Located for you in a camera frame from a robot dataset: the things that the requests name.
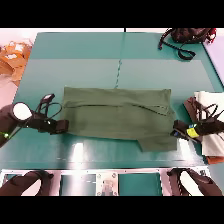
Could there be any brown garment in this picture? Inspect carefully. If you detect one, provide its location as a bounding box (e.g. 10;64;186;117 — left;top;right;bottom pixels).
182;96;203;134

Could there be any silver frame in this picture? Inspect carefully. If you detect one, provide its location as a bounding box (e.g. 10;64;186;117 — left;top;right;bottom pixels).
0;167;211;197

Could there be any heap of orange clothes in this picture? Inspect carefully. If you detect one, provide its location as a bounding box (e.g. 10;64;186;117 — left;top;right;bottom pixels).
0;39;33;86

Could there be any black bag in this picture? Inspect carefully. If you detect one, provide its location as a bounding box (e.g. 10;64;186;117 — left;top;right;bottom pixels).
158;27;218;62

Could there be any orange garment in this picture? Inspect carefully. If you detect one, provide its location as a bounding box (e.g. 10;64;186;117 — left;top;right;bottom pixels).
205;155;224;165

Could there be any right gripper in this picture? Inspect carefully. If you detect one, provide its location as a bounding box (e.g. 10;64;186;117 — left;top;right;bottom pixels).
170;119;190;140

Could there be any cream garment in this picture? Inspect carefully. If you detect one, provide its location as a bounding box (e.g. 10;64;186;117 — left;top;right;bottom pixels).
194;91;224;158

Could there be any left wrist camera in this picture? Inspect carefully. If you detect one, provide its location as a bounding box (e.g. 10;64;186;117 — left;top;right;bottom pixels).
35;93;57;116

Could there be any black cable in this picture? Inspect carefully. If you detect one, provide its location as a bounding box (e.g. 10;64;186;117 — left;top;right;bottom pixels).
45;102;64;121
201;102;224;126

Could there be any green T-shirt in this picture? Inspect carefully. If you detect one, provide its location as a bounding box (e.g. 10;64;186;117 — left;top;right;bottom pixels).
60;86;179;153

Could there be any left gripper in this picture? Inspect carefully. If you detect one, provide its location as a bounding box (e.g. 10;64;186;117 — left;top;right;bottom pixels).
54;118;71;135

